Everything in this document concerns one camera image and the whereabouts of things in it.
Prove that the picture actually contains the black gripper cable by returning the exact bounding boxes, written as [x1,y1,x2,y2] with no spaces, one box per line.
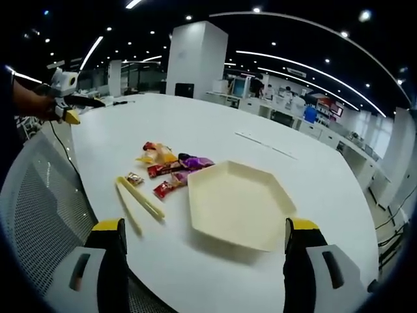
[48,120,82,179]

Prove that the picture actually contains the long red food packet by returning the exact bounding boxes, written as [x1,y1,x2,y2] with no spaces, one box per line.
[146,162,183,179]

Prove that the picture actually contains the cream hexagonal container tray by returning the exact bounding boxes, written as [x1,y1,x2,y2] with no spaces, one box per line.
[186,159,298,253]

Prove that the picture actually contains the person's left hand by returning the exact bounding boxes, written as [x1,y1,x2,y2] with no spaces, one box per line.
[18,85,58,123]

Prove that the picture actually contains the white square pillar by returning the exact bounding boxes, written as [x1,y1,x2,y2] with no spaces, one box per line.
[165,20,229,99]

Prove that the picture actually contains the black monitor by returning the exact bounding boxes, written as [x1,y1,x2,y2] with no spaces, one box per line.
[174,82,195,98]

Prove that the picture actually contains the small brown food packet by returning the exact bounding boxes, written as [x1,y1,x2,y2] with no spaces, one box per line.
[124,171,145,187]

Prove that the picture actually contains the small purple food packet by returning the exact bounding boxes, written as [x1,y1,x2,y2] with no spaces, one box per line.
[170,170,190,188]

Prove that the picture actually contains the grey mesh office chair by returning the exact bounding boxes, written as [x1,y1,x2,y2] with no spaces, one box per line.
[0,129,183,313]

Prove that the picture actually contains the cream plastic food tongs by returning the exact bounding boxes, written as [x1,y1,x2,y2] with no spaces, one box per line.
[115,175,166,236]

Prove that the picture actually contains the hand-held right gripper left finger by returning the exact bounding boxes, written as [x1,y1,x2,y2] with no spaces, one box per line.
[48,217,130,313]

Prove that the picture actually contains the purple food snack packet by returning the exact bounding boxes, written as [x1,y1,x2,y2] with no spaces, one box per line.
[177,151,216,171]

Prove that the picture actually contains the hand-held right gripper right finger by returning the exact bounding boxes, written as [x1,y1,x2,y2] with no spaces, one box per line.
[281,216,373,313]

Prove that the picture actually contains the orange food snack packet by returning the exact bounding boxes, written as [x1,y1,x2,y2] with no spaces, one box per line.
[136,141,179,166]

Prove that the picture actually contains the red food candy packet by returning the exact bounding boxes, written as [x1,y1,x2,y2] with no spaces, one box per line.
[152,180,179,201]

